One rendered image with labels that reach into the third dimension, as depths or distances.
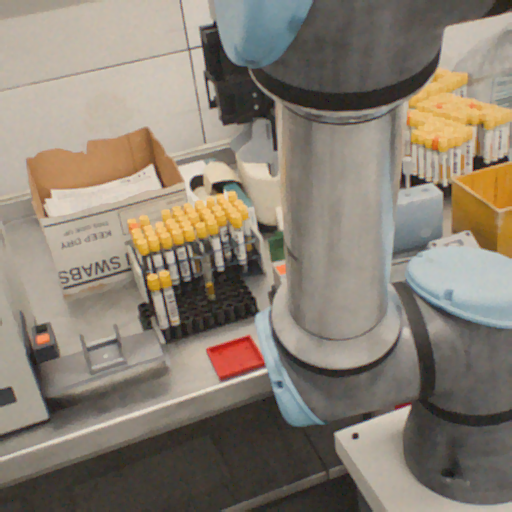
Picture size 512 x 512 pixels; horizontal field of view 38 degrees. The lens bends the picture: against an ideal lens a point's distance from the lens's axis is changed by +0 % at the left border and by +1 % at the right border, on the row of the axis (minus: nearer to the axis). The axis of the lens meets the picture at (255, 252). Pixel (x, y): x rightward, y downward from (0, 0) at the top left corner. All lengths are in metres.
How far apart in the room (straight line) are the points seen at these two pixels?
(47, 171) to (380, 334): 0.96
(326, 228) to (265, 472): 1.24
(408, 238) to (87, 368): 0.54
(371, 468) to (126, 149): 0.86
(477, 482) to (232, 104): 0.51
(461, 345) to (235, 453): 1.13
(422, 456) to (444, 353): 0.15
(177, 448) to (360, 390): 1.17
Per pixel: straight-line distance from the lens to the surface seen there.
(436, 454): 0.80
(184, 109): 1.56
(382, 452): 0.86
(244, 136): 0.99
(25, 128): 1.52
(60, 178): 1.49
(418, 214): 1.21
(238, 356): 1.06
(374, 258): 0.56
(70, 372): 1.04
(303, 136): 0.46
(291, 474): 1.71
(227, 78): 0.92
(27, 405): 1.02
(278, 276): 1.08
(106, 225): 1.23
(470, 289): 0.69
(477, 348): 0.71
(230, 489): 1.70
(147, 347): 1.05
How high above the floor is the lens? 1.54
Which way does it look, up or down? 31 degrees down
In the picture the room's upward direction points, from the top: 8 degrees counter-clockwise
